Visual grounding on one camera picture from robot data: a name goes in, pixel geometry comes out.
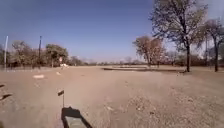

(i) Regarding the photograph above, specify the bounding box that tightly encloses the green round tree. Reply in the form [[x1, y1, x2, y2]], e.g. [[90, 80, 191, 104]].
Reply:
[[45, 43, 70, 68]]

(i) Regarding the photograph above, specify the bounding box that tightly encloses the dark pole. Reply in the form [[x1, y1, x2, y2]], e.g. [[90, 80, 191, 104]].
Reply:
[[37, 35, 43, 70]]

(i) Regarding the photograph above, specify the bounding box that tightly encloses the clump of brown trees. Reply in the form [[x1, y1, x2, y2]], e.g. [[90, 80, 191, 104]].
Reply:
[[0, 40, 46, 69]]

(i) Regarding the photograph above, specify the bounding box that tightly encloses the large bare dark tree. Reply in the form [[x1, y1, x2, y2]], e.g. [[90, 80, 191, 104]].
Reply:
[[149, 0, 209, 73]]

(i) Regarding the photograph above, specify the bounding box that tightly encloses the white pole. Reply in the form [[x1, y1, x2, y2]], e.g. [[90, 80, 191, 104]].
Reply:
[[3, 35, 9, 70]]

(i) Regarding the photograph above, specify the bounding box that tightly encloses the pale flat patch of stone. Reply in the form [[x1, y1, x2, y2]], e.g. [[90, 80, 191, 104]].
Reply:
[[32, 74, 46, 80]]

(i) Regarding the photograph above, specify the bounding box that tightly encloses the tall brown-leaved tree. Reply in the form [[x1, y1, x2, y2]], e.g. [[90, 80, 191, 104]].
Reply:
[[132, 35, 167, 69]]

